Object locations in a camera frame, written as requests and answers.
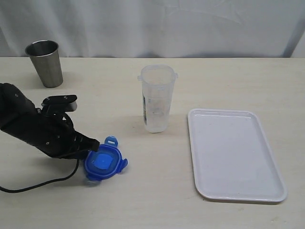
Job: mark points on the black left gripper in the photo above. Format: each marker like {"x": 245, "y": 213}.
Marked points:
{"x": 53, "y": 135}

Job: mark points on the blue container lid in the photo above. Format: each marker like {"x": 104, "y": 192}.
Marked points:
{"x": 104, "y": 163}

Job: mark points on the stainless steel cup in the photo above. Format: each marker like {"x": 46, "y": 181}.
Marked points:
{"x": 44, "y": 55}

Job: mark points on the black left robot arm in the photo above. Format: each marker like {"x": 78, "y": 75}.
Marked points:
{"x": 11, "y": 96}

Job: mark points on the clear plastic tall container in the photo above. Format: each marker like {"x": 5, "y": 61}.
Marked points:
{"x": 157, "y": 89}

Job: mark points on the white rectangular tray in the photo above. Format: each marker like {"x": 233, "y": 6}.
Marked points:
{"x": 232, "y": 160}

